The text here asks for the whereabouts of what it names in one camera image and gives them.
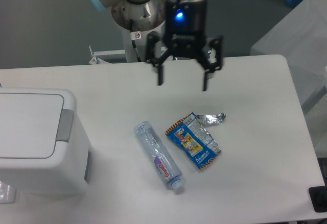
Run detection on black object at table edge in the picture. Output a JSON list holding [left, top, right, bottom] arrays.
[[309, 186, 326, 213]]

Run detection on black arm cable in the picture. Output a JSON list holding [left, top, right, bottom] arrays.
[[127, 18, 142, 63]]

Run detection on clear plastic object left edge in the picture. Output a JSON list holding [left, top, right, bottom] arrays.
[[0, 181, 17, 204]]

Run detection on crushed clear plastic bottle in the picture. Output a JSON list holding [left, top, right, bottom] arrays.
[[134, 121, 184, 194]]

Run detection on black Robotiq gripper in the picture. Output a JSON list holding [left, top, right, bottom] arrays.
[[146, 0, 224, 91]]

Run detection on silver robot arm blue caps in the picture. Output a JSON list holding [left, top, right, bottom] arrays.
[[89, 0, 223, 85]]

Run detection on blue snack wrapper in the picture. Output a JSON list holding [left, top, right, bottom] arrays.
[[166, 112, 221, 170]]

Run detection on white push-lid trash can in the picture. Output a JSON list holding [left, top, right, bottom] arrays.
[[1, 88, 92, 194]]

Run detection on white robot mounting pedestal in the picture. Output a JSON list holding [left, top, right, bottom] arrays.
[[88, 27, 220, 65]]

